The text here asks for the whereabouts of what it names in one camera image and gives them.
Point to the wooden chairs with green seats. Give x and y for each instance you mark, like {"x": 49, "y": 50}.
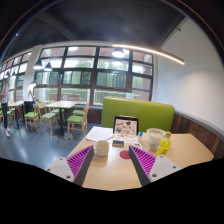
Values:
{"x": 77, "y": 119}

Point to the long curved ceiling light strip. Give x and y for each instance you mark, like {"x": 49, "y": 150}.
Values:
{"x": 150, "y": 50}

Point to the flat round red coaster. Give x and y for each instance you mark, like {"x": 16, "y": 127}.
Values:
{"x": 124, "y": 154}

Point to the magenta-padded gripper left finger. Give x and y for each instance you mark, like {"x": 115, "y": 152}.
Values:
{"x": 78, "y": 161}

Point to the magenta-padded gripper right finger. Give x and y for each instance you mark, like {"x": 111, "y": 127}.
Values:
{"x": 145, "y": 161}

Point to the person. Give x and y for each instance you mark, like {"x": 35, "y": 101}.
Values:
{"x": 31, "y": 90}
{"x": 4, "y": 100}

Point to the white printed paper sheets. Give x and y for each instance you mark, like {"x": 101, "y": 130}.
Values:
{"x": 99, "y": 134}

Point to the small dark grey box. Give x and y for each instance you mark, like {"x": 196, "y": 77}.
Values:
{"x": 118, "y": 143}

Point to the yellow drink bottle orange cap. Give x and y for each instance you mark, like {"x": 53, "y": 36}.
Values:
{"x": 163, "y": 145}

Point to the small white flat device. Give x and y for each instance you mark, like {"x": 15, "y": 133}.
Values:
{"x": 136, "y": 145}

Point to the white ceramic mug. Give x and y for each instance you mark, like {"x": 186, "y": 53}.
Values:
{"x": 102, "y": 148}

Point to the green padded bench backrest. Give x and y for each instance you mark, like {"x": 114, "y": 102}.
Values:
{"x": 136, "y": 111}

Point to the small blue-capped white tube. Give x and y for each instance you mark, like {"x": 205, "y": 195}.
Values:
{"x": 140, "y": 136}

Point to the light wooden dining table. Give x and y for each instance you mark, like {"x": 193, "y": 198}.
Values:
{"x": 62, "y": 104}
{"x": 16, "y": 103}

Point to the white bowl of food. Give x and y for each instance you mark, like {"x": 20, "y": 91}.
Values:
{"x": 156, "y": 135}

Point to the black tablet with pictures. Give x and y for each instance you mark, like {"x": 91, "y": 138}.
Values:
{"x": 126, "y": 126}

